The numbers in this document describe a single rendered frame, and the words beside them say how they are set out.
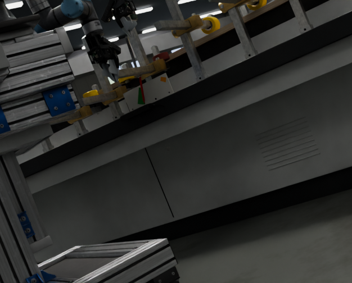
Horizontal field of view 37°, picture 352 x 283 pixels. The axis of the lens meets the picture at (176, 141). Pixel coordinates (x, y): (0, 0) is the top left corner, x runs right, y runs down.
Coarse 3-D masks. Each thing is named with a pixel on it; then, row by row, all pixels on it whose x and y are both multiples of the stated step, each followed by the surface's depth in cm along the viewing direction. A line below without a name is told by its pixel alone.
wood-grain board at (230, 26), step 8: (280, 0) 229; (288, 0) 228; (264, 8) 233; (272, 8) 232; (248, 16) 238; (256, 16) 236; (232, 24) 242; (216, 32) 246; (224, 32) 244; (200, 40) 251; (208, 40) 249; (184, 48) 255; (176, 56) 258; (112, 88) 280
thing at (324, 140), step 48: (336, 0) 221; (240, 48) 245; (288, 96) 239; (336, 96) 229; (192, 144) 267; (240, 144) 255; (288, 144) 243; (336, 144) 233; (48, 192) 320; (96, 192) 303; (144, 192) 287; (192, 192) 273; (240, 192) 260; (288, 192) 251; (336, 192) 240; (96, 240) 310
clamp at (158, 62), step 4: (156, 60) 241; (160, 60) 243; (148, 64) 244; (152, 64) 243; (156, 64) 242; (160, 64) 241; (164, 64) 244; (156, 68) 242; (160, 68) 241; (164, 68) 243; (152, 72) 244; (156, 72) 244; (144, 76) 246
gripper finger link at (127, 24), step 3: (123, 18) 236; (123, 21) 236; (126, 21) 236; (129, 21) 235; (123, 24) 236; (126, 24) 236; (129, 24) 235; (132, 24) 235; (123, 27) 236; (126, 27) 236; (129, 27) 236; (123, 30) 237; (126, 30) 236; (126, 33) 237; (129, 33) 238
